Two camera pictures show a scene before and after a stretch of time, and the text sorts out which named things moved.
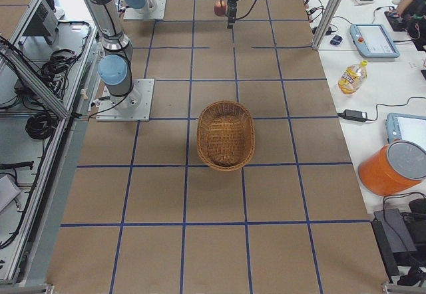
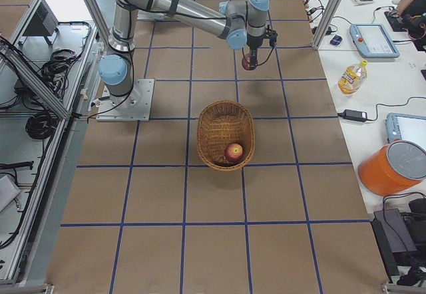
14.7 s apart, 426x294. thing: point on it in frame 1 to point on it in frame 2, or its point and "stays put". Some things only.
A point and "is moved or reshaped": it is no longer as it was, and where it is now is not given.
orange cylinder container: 393,167 stays put
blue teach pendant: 373,40 stays put
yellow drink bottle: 353,78 stays put
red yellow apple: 220,10 is moved or reshaped
